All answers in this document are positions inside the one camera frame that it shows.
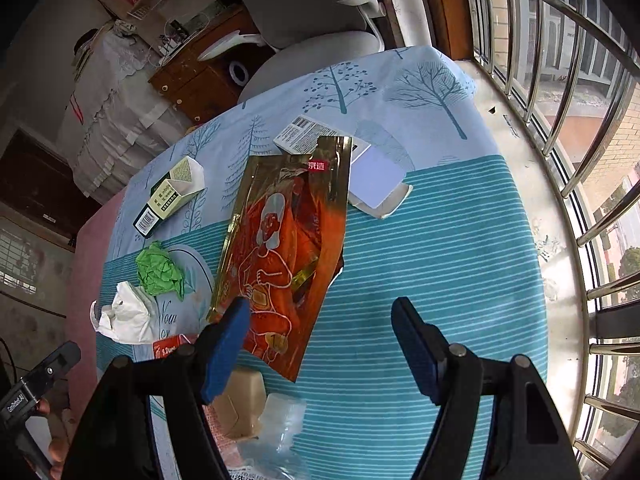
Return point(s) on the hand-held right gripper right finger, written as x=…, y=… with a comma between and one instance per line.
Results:
x=417, y=355

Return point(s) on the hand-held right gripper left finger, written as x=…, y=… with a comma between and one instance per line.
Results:
x=225, y=355

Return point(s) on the beige small box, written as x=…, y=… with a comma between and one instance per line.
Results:
x=242, y=400

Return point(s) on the orange gold foil bag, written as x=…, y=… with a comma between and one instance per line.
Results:
x=280, y=240

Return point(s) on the white box with barcode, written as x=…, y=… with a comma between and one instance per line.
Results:
x=377, y=180

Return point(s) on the person's left hand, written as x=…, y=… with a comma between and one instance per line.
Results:
x=60, y=447

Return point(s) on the clear plastic container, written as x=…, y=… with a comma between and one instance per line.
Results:
x=277, y=430

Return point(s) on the green crumpled paper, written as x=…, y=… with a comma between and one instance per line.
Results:
x=160, y=270

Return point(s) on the white crumpled paper bag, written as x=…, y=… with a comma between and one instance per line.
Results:
x=125, y=315

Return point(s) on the green white small box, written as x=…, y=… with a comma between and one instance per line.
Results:
x=170, y=195

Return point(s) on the metal window grille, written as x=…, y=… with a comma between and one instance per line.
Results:
x=612, y=348

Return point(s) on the window sill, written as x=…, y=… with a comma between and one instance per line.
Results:
x=540, y=185

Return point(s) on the dark wooden door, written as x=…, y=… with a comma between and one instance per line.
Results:
x=35, y=185

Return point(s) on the furniture under white lace cloth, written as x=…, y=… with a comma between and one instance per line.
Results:
x=115, y=125

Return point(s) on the wooden desk with drawers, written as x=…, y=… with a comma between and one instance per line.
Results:
x=200, y=80

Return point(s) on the grey office chair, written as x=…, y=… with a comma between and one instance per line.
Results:
x=310, y=60

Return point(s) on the small cosmetic bottles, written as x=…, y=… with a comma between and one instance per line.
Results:
x=174, y=31

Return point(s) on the white curtain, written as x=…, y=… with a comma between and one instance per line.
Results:
x=405, y=5

